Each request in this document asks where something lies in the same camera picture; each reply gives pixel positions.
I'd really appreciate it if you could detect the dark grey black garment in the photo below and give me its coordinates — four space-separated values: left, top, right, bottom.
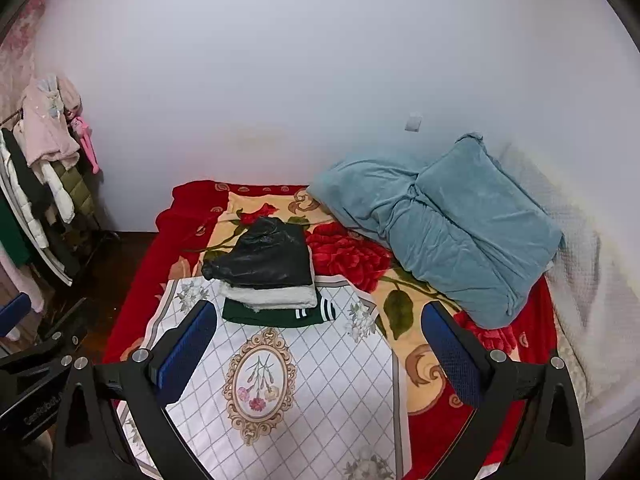
202 217 314 289

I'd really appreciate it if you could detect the clothes rack with garments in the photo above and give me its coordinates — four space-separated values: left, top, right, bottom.
1 74 106 318

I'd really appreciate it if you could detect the white quilted bed sheet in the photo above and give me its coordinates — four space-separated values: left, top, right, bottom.
498 143 639 479

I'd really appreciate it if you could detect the green striped folded garment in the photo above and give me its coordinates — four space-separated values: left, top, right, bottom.
222 292 337 328

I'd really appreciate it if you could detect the red floral plush blanket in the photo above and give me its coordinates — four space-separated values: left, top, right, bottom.
102 180 556 479

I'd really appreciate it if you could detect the white floral checked mat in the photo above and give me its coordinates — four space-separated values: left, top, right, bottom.
115 274 414 480

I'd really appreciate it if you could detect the light blue quilt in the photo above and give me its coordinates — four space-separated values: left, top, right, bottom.
307 133 563 330

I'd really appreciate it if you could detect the white fleece folded garment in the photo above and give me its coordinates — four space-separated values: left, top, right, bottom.
221 268 317 310

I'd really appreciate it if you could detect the white wall socket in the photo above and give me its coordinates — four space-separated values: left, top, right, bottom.
405 113 423 132

